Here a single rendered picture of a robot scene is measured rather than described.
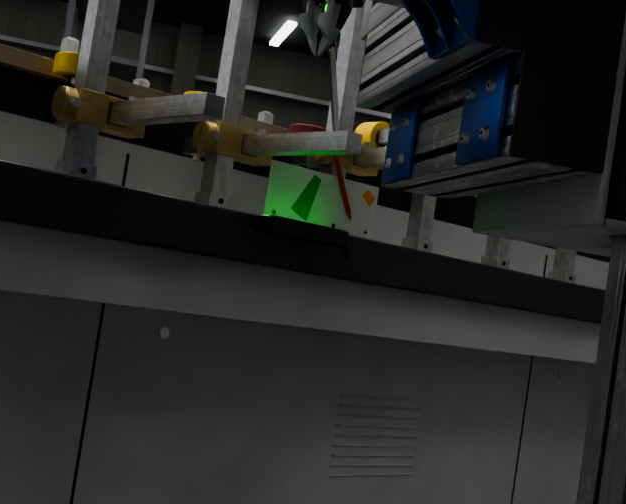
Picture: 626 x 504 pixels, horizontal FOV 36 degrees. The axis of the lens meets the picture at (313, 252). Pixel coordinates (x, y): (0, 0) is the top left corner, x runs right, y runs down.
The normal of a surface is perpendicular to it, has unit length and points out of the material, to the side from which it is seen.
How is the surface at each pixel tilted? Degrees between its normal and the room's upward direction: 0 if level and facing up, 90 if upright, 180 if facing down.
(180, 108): 90
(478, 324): 90
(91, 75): 90
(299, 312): 90
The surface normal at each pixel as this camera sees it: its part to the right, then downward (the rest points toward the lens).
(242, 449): 0.64, 0.07
